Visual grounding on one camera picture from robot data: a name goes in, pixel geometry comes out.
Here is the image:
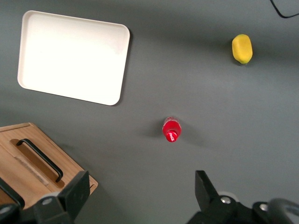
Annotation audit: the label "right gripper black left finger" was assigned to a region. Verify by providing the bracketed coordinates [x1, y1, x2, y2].
[34, 170, 91, 224]

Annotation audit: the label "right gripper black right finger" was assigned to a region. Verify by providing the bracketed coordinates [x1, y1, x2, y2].
[186, 170, 255, 224]

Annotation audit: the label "wooden drawer front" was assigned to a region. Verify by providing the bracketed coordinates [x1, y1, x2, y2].
[0, 126, 95, 196]
[0, 144, 61, 210]

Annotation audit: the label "wooden drawer cabinet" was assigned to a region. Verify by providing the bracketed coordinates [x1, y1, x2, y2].
[0, 122, 99, 210]

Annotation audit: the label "small red cola bottle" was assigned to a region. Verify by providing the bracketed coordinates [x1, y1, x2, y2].
[162, 116, 182, 143]

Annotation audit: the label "white rectangular plastic tray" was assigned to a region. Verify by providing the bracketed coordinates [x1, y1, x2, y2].
[17, 10, 131, 106]

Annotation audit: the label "yellow sponge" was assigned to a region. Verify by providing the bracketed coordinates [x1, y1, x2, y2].
[231, 34, 253, 65]

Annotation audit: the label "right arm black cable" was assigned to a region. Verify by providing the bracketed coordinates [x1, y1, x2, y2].
[267, 197, 299, 224]

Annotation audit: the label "thin black table cable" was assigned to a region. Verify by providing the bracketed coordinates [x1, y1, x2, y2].
[270, 0, 299, 19]

